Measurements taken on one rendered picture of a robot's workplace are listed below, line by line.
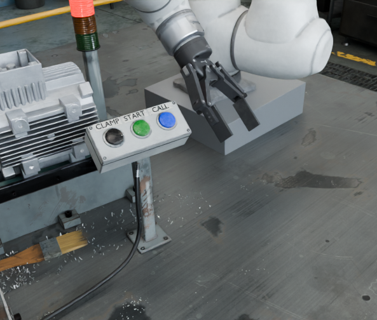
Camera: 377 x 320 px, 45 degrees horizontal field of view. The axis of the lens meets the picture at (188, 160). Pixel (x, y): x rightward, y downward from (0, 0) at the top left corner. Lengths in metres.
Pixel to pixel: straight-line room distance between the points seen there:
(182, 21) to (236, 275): 0.51
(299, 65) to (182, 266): 0.54
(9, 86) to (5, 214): 0.26
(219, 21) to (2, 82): 0.56
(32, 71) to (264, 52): 0.54
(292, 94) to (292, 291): 0.64
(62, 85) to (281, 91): 0.64
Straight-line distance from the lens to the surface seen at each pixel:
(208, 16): 1.19
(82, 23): 1.25
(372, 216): 1.05
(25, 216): 1.00
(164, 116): 0.80
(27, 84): 0.90
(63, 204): 1.02
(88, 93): 0.91
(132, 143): 0.77
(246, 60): 1.16
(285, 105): 1.33
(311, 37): 1.11
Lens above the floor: 1.45
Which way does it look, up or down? 33 degrees down
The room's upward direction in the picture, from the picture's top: 2 degrees counter-clockwise
